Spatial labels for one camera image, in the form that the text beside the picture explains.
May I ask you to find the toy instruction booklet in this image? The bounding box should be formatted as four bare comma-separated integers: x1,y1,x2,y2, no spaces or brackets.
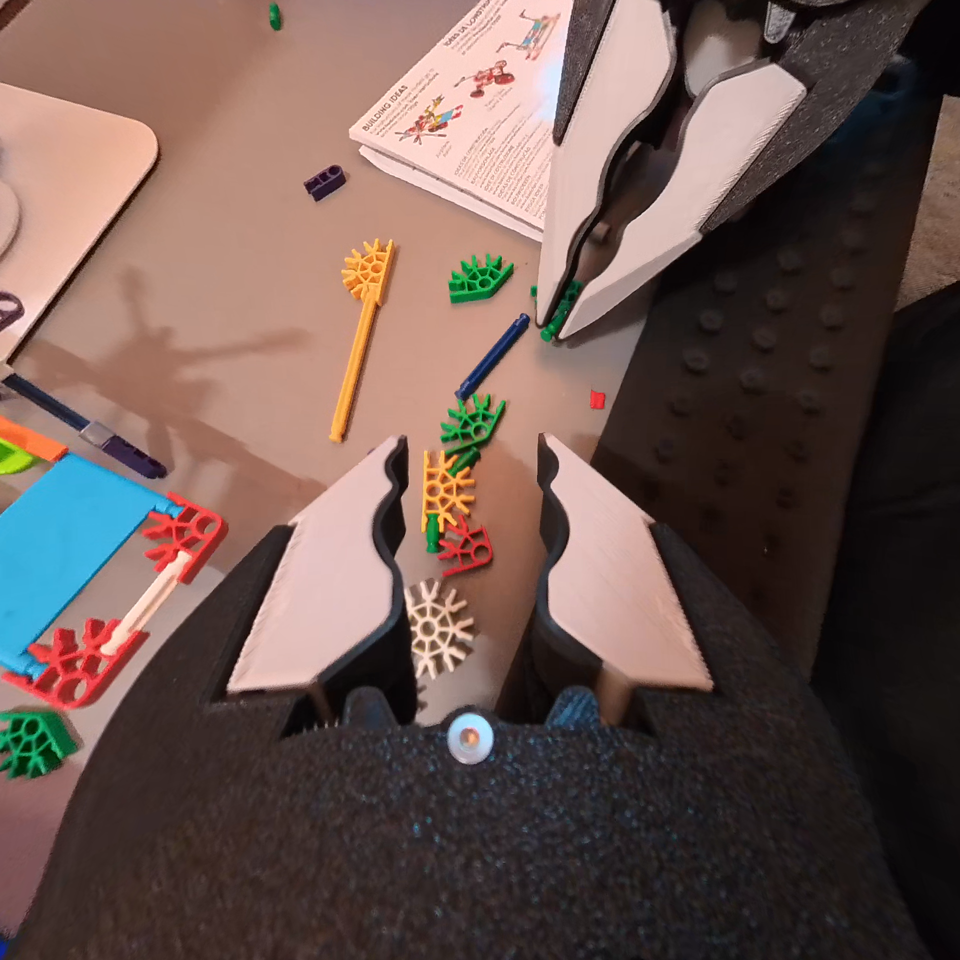
348,0,580,243

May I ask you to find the green fan connector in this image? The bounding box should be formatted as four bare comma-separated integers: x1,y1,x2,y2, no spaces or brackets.
447,254,516,306
529,279,585,321
439,393,508,452
0,708,81,780

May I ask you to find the black perforated pad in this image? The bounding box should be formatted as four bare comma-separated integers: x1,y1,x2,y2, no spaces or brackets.
591,75,942,676

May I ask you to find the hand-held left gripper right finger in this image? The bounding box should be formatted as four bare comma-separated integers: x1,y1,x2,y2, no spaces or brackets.
528,433,715,726

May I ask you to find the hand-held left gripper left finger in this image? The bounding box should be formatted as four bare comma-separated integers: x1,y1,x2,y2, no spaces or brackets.
226,435,417,726

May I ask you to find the dark blue plastic rod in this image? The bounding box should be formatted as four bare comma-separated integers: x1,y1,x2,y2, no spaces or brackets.
454,314,532,401

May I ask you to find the white snowflake connector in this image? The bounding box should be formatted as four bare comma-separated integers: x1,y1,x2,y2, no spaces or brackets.
403,577,478,681

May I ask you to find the red fan connector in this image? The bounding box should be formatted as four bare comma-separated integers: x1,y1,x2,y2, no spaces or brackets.
436,520,495,578

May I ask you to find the wooden and white book stand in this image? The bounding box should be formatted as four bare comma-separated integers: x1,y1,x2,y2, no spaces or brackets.
0,82,161,363

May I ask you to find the yellow plastic rod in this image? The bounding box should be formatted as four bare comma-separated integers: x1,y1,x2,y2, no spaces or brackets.
328,296,385,445

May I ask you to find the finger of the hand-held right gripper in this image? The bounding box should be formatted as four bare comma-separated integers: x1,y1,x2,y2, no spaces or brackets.
538,0,678,324
557,61,809,342

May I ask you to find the colourful construction toy plane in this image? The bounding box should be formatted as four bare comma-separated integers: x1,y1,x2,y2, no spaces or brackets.
0,288,230,711

